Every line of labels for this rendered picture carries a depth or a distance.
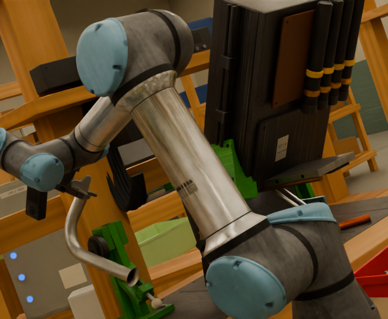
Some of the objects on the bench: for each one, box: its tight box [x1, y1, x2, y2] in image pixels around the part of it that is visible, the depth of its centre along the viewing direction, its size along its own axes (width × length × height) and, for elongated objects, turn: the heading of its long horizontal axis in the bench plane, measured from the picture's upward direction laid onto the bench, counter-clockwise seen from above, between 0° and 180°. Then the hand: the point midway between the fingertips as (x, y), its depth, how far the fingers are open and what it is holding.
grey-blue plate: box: [299, 196, 329, 207], centre depth 198 cm, size 10×2×14 cm, turn 120°
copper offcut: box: [339, 214, 371, 230], centre depth 210 cm, size 9×2×2 cm, turn 161°
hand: (80, 195), depth 175 cm, fingers closed on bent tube, 3 cm apart
